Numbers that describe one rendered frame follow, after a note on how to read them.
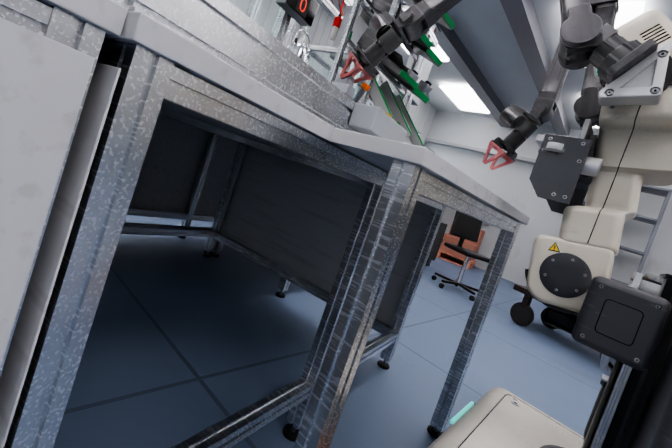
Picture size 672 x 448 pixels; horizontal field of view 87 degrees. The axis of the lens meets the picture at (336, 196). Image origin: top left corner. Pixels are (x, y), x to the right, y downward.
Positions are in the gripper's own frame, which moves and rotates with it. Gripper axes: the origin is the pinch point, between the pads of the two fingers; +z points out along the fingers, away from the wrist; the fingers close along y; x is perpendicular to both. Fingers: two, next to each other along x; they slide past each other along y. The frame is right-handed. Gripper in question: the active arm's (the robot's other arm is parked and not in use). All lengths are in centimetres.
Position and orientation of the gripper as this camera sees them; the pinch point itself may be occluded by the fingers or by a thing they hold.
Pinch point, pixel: (346, 78)
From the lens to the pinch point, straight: 118.6
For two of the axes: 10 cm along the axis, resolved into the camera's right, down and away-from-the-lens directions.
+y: -5.0, -1.1, -8.6
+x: 4.2, 8.4, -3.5
